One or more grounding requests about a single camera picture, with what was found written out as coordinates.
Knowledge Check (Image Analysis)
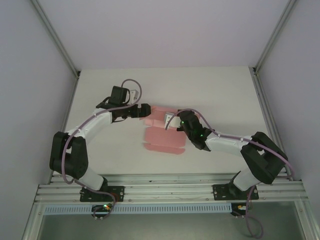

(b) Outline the narrow aluminium extrusion beam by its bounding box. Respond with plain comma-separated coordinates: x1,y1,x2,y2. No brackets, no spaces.
49,172,295,184

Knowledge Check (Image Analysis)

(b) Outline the aluminium frame post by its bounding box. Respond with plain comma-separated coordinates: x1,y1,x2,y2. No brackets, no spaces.
251,0,298,76
31,0,81,79

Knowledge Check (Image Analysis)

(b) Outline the circuit board with green light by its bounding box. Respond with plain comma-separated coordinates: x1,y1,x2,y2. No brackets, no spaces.
91,203,114,221

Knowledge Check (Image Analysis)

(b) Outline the light blue slotted cable duct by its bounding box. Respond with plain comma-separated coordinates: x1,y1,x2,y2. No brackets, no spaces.
43,202,232,215

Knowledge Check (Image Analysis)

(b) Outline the pink paper box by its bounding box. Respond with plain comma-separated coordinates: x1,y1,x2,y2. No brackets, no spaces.
142,104,186,155

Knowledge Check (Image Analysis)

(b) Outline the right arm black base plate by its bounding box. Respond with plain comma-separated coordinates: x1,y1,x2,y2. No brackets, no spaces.
212,183,260,201

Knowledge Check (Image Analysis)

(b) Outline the aluminium table side rail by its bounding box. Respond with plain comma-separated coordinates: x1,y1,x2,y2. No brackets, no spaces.
49,72,81,178
251,72,294,181

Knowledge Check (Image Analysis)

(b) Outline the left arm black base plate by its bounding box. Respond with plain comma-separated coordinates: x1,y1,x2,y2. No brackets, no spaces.
79,185,125,203

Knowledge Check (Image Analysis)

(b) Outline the circuit board with yellow connector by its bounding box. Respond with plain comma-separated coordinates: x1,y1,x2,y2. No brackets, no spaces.
231,202,253,219

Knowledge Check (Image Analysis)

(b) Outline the wide aluminium extrusion beam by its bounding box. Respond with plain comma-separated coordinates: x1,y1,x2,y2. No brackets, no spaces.
34,181,307,204

